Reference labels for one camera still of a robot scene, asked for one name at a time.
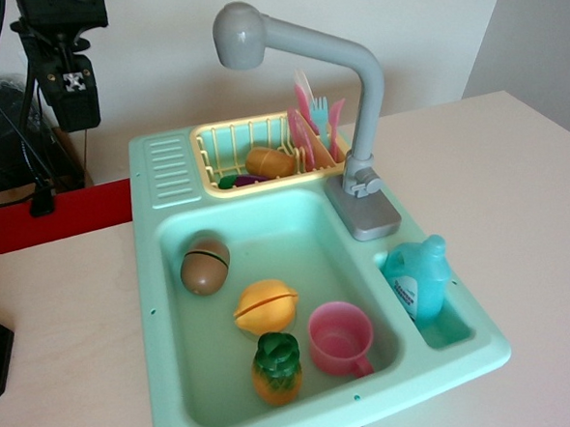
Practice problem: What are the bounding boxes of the pink toy cup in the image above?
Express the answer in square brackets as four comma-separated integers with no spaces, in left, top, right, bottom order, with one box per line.
[307,301,374,378]

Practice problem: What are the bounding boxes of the purple toy eggplant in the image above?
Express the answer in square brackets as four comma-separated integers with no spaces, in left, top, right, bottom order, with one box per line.
[218,174,269,190]

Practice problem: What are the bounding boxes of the black tripod mount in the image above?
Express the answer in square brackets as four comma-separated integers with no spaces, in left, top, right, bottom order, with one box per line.
[10,18,101,132]

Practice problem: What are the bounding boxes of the pink toy knife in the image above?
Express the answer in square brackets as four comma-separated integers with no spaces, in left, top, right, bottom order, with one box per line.
[328,98,345,162]

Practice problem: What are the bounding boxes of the yellow dish rack basket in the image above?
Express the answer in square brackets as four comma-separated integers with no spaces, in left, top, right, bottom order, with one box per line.
[190,112,349,198]

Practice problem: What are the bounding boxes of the mint green toy sink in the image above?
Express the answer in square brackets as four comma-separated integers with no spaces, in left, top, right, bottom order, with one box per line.
[128,128,511,427]

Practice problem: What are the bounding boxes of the brown toy kiwi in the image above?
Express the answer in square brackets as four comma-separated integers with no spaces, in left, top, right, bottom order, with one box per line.
[180,237,230,296]

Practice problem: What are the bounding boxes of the red board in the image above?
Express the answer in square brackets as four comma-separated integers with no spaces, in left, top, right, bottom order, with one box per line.
[0,179,132,255]

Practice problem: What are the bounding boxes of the grey toy faucet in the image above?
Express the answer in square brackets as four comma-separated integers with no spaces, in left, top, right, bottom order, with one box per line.
[213,2,401,242]

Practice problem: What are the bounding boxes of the black cable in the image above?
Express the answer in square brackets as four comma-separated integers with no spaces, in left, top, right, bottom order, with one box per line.
[0,0,70,220]

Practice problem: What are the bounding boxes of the blue toy fork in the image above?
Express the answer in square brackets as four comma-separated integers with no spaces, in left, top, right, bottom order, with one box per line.
[309,97,330,148]

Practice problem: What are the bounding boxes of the yellow toy lemon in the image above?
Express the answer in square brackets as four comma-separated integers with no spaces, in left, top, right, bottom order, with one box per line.
[233,278,299,336]

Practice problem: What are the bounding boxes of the pink toy plate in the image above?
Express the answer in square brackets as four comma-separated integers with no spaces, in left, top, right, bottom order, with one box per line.
[286,107,316,172]

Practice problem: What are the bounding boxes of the toy pineapple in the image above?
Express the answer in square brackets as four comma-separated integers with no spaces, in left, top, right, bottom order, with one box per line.
[251,332,303,407]

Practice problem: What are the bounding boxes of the pink toy spatula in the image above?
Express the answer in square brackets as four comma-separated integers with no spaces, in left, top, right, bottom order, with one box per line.
[294,69,317,132]

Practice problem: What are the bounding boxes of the orange toy fruit in rack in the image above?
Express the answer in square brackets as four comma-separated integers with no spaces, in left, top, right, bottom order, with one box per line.
[245,147,296,179]

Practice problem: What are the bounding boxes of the blue toy detergent bottle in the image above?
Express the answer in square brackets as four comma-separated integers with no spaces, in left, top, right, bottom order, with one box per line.
[381,234,452,327]

